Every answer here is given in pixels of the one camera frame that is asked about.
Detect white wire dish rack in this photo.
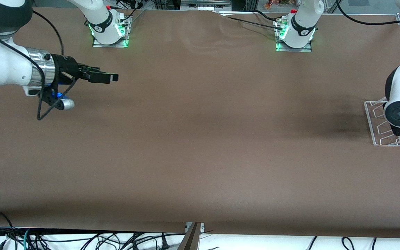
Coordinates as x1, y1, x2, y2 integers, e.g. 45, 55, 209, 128
364, 97, 400, 146

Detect silver power strip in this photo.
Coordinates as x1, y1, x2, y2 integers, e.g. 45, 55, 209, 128
181, 0, 232, 11

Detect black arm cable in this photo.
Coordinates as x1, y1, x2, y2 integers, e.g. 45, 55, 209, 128
0, 10, 77, 121
335, 0, 400, 62

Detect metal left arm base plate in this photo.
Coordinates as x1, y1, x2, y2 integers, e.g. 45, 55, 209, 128
276, 19, 313, 52

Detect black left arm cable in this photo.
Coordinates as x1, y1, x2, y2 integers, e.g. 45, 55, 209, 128
335, 0, 400, 62

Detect teal floor cable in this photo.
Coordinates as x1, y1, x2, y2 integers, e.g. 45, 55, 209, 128
22, 228, 34, 250

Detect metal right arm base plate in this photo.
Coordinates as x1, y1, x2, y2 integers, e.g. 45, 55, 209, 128
92, 16, 130, 48

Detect black cable on table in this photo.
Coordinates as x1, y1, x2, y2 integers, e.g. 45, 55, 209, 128
217, 10, 285, 31

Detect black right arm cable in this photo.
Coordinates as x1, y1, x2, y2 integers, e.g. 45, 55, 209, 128
0, 10, 77, 121

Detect black plug cable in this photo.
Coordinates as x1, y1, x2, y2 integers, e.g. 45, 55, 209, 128
158, 233, 170, 250

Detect thin black floor cables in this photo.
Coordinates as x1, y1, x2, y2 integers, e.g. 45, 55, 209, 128
33, 232, 159, 250

